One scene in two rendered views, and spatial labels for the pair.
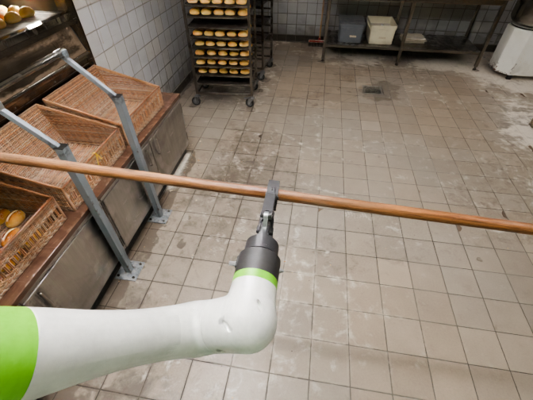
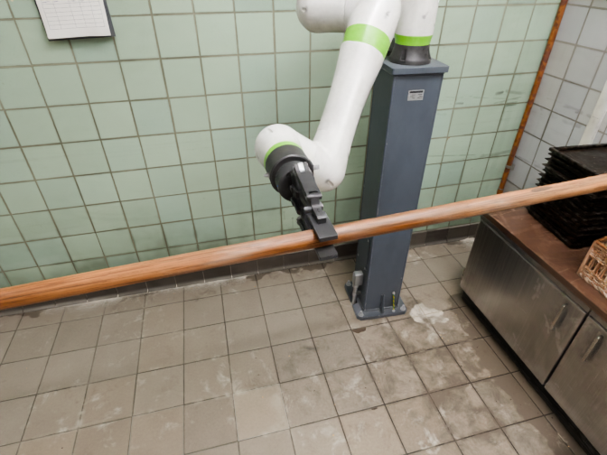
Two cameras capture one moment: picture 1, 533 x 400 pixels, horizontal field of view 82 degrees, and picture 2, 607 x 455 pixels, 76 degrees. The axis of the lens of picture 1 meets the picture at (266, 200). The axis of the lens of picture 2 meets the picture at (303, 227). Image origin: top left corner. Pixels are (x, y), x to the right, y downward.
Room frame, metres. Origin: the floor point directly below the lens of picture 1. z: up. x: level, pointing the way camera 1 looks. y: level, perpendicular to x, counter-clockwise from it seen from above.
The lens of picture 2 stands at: (1.04, -0.24, 1.51)
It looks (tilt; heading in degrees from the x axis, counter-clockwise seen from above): 35 degrees down; 157
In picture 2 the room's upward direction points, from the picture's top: straight up
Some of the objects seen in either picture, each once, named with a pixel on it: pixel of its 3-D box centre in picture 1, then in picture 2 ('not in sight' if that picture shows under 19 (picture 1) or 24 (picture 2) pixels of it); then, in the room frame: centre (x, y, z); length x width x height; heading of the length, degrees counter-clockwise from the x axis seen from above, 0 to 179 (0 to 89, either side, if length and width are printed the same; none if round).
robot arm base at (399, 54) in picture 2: not in sight; (405, 49); (-0.22, 0.70, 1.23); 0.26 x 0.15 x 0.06; 167
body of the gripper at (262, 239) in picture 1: (262, 240); (298, 188); (0.44, 0.01, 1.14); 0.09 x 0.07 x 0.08; 172
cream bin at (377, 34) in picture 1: (380, 29); not in sight; (4.90, -1.64, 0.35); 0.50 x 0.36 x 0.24; 172
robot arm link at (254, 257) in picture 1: (255, 267); (291, 171); (0.36, 0.02, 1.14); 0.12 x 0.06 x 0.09; 82
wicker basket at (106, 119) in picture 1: (110, 102); not in sight; (1.95, 1.06, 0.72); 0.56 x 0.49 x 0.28; 170
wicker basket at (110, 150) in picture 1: (54, 153); not in sight; (1.37, 1.15, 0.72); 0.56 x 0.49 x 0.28; 172
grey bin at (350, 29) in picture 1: (350, 28); not in sight; (4.96, -1.23, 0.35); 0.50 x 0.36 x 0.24; 171
